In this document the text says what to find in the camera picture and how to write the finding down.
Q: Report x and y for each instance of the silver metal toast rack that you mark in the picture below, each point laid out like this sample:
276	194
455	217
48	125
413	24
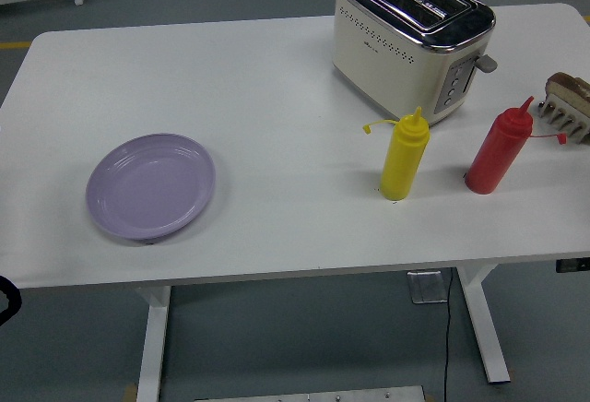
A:
564	121

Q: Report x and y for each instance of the red squeeze bottle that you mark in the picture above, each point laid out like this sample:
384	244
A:
495	153

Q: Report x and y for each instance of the small silver floor box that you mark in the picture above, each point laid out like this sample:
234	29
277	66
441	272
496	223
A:
428	287

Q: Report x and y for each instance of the yellow squeeze bottle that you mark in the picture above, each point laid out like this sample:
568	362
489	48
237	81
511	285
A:
401	162

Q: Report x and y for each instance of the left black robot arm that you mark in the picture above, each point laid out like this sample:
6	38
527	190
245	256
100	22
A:
18	300

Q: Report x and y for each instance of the grey metal base plate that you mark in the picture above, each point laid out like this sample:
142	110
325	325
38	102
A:
309	395

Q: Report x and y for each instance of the brown-crusted bread slice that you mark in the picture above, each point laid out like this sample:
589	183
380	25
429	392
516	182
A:
569	86

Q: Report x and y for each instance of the purple round plate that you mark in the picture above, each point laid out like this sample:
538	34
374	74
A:
149	187

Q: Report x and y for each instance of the white table leg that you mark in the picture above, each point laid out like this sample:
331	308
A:
484	328
154	351

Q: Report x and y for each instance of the black table control panel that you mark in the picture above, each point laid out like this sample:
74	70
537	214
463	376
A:
571	266

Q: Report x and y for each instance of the cream and chrome toaster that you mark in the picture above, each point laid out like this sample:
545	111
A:
382	65

